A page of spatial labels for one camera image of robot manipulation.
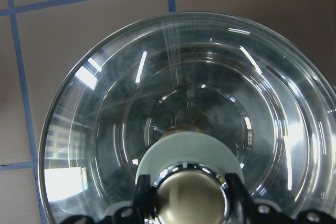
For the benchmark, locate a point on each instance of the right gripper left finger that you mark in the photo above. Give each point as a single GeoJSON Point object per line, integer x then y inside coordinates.
{"type": "Point", "coordinates": [142, 206]}

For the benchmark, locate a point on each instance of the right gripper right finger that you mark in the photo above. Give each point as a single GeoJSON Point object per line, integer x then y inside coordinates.
{"type": "Point", "coordinates": [243, 207]}

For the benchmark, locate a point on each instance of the glass pot lid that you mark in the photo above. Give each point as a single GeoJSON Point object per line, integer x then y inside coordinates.
{"type": "Point", "coordinates": [187, 98]}

